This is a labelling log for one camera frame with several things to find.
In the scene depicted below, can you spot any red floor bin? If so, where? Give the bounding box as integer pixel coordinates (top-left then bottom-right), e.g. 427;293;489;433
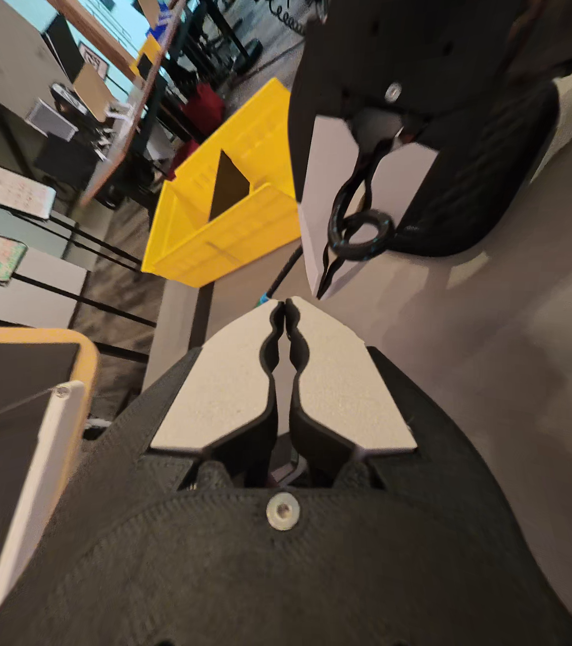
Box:
170;140;201;180

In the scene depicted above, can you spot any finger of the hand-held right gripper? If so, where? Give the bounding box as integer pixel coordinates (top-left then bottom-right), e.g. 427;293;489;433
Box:
330;140;440;290
298;114;367;300

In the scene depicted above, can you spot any black braided hdmi cable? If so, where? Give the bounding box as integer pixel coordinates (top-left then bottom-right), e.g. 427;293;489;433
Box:
256;246;305;307
327;137;397;275

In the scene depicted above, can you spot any wooden desk with black legs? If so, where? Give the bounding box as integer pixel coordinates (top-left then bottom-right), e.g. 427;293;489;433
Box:
79;0;191;208

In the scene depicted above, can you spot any red chair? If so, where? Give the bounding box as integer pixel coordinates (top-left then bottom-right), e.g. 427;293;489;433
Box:
187;83;228;137

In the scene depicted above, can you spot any black bin divider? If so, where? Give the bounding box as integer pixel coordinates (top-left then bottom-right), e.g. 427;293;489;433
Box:
211;150;253;218

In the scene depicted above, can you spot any whiteboard on stand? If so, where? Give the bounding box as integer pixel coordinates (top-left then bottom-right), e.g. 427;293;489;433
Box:
0;154;58;221

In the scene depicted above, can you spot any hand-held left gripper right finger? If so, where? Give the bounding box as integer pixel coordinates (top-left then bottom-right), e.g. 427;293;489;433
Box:
288;296;420;462

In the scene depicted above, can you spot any yellow plastic bin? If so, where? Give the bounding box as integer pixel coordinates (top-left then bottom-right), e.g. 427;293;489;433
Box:
142;79;304;289

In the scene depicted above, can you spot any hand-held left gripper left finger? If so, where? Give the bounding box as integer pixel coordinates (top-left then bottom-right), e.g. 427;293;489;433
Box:
150;300;278;460

